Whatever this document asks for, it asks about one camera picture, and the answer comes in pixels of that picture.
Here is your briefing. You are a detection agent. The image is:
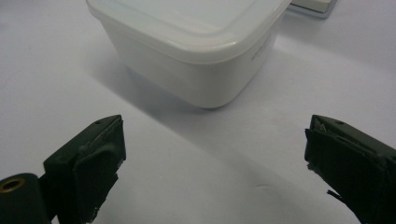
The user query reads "white plastic container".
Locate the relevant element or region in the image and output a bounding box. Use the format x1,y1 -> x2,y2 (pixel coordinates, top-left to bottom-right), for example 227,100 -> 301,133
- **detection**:
98,12 -> 285,109

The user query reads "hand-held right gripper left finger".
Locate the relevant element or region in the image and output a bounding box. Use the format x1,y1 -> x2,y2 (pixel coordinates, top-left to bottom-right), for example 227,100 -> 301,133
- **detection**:
39,114 -> 127,224

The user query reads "translucent white container lid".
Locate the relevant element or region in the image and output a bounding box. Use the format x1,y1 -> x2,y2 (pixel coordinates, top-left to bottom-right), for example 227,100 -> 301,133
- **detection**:
85,0 -> 293,65

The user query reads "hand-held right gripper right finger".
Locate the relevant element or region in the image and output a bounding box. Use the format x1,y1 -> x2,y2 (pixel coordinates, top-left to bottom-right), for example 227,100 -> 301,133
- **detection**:
304,114 -> 396,224

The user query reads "white tray with metal rim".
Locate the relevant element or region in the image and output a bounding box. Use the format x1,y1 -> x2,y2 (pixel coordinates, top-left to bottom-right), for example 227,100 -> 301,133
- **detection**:
288,0 -> 339,19

